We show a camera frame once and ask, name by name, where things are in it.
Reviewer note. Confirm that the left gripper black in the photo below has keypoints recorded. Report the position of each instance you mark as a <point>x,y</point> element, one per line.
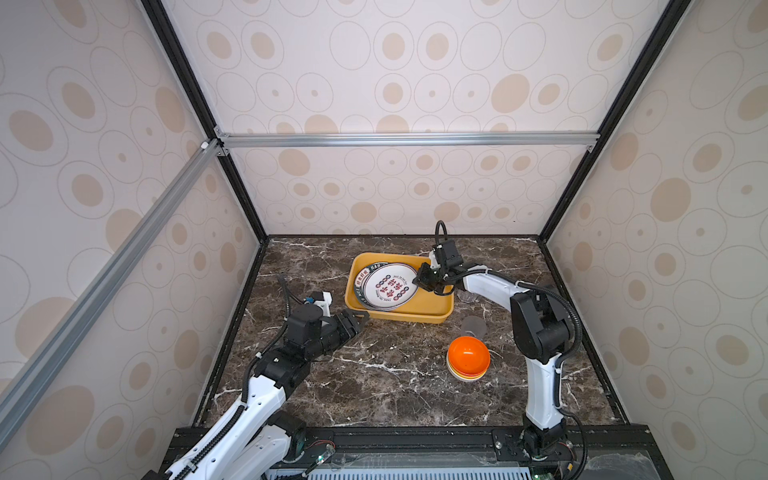
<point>347,329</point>

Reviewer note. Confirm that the white plate green rim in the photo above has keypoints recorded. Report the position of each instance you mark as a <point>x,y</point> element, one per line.
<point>360,279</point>

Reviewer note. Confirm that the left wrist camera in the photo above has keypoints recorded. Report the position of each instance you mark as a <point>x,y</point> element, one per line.
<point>322,299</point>

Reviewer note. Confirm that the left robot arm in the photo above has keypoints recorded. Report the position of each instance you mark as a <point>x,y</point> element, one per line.
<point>255,433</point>

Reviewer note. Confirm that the white plate red rim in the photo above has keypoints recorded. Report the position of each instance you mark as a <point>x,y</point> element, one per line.
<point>391,286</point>

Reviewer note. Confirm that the horizontal aluminium rail back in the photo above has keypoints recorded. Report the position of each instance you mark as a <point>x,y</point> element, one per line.
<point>424,139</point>

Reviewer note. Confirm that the black frame post right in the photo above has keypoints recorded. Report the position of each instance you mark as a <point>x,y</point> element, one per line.
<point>648,57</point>

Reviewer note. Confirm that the black frame post left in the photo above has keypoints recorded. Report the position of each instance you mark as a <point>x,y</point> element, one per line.
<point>160,22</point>

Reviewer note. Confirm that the orange bowl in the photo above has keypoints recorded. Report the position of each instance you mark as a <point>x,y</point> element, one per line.
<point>469,355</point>

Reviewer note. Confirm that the diagonal aluminium rail left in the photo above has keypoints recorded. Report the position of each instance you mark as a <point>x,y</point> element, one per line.
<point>43,367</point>

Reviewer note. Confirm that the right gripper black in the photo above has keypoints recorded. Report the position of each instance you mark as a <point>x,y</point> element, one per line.
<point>421,279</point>

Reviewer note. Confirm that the yellow plastic bin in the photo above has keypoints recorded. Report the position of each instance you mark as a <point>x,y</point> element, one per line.
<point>424,307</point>

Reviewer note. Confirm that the black frame post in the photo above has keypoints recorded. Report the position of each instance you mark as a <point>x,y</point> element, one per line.
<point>648,57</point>
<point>160,22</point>

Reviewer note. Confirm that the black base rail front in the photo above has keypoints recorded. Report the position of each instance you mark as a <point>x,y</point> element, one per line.
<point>609,452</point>

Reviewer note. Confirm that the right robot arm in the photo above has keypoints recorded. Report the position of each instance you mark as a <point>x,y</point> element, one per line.
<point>546,330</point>

